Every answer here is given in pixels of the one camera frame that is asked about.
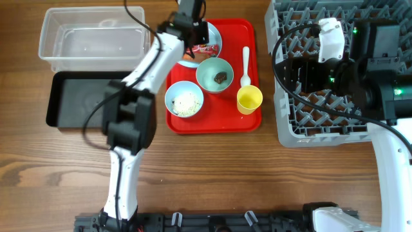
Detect red snack wrapper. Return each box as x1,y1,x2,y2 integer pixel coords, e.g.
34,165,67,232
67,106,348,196
191,44,220,56

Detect green bowl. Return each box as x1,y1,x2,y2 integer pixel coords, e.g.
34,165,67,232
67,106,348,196
196,57,234,93

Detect brown food scrap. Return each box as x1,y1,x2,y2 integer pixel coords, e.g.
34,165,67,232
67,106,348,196
214,72,227,84

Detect yellow plastic cup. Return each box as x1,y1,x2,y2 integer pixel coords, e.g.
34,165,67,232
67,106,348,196
236,85,263,115

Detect light blue bowl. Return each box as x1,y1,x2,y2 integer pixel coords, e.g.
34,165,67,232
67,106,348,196
165,81,204,118

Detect white rice leftovers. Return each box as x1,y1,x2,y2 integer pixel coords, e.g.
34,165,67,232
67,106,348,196
172,92,201,117

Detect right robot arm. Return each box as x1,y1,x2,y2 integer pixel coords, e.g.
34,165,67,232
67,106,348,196
272,18,411,231

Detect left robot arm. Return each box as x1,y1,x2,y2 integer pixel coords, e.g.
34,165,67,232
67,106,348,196
97,12,209,231

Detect grey dishwasher rack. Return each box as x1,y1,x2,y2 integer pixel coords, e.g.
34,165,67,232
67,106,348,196
265,0,411,148

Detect light blue plate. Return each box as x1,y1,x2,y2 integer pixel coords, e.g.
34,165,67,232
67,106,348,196
178,22,223,68

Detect orange carrot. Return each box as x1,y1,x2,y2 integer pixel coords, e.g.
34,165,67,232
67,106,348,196
183,53,211,63

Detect white plastic spoon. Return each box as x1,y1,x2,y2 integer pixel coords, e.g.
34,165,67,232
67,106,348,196
240,46,251,87

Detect red serving tray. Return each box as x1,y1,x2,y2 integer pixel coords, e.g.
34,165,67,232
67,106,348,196
166,19,262,134

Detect clear plastic bin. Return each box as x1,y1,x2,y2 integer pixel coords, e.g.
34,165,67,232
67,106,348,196
38,6,151,72

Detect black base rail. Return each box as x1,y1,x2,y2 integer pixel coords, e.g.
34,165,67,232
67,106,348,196
73,211,314,232

